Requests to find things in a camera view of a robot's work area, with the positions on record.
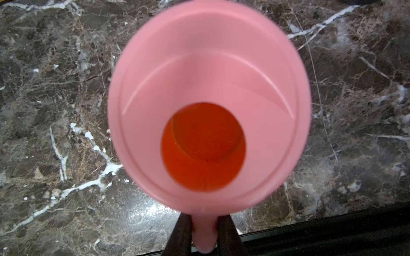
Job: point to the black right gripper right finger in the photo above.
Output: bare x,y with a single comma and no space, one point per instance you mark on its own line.
229,242

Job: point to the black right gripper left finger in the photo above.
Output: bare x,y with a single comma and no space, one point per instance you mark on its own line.
180,241

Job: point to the pink plastic watering can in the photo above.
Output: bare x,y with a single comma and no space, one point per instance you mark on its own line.
209,110

